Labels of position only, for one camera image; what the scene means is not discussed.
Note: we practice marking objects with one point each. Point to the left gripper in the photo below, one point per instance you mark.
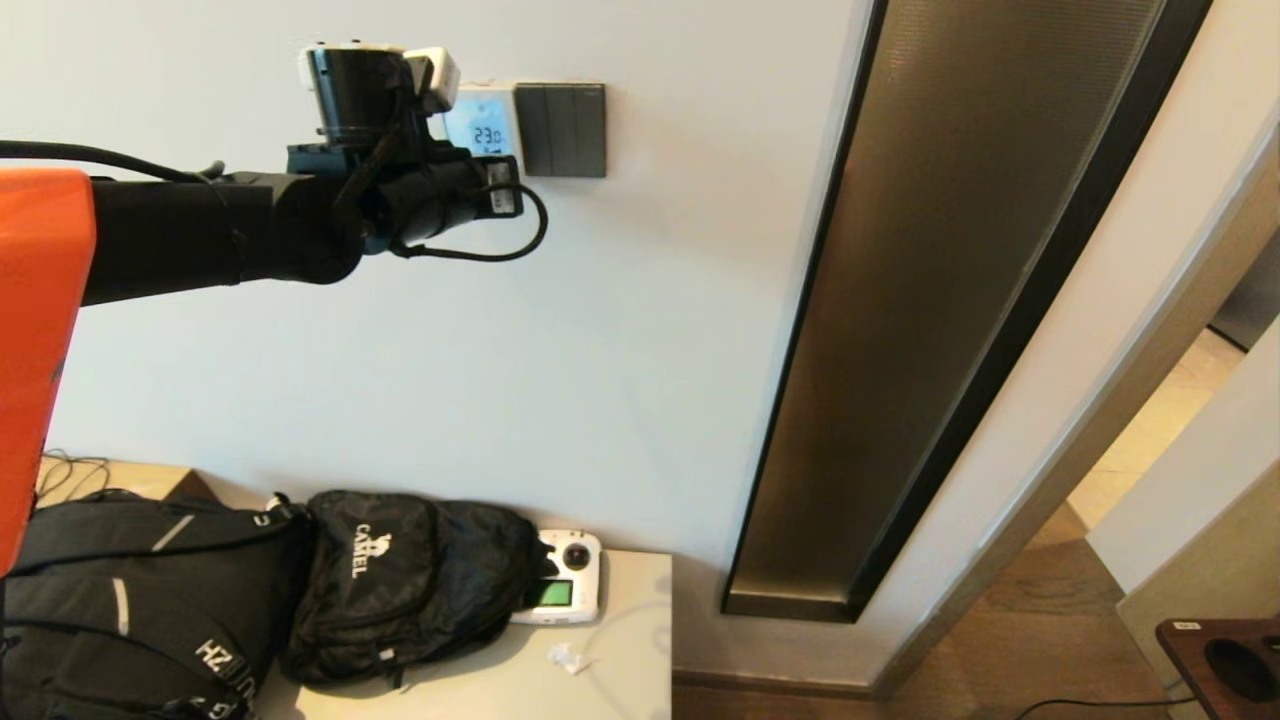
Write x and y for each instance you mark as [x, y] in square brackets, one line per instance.
[450, 195]

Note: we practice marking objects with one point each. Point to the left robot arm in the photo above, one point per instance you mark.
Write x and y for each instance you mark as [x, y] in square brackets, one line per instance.
[200, 235]

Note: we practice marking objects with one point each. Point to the white wall thermostat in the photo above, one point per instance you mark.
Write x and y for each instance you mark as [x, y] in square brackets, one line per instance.
[490, 125]

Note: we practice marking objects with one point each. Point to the small black Camel backpack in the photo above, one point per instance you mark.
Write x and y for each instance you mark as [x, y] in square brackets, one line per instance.
[400, 600]

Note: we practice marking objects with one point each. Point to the white remote controller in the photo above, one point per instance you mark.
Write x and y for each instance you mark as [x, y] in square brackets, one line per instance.
[577, 583]

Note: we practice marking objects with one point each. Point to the light wooden desk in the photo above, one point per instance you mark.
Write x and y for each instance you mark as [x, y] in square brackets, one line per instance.
[140, 478]

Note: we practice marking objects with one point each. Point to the beige cabinet top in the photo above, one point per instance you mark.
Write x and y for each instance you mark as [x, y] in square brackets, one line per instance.
[620, 640]

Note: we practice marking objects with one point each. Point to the crumpled white wrapper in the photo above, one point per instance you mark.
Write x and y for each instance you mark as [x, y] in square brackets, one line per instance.
[570, 659]

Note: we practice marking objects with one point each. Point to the large black backpack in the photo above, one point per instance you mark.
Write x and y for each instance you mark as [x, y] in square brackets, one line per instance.
[150, 600]

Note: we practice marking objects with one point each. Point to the brown wooden table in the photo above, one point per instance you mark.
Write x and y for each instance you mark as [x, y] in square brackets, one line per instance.
[1190, 660]

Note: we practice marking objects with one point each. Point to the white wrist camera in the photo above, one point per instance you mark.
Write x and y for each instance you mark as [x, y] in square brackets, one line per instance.
[440, 75]

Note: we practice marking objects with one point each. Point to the grey wall light switch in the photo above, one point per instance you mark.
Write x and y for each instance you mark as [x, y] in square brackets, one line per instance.
[565, 130]

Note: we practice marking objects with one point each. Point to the grey door frame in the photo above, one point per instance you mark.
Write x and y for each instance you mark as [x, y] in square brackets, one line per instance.
[1100, 420]

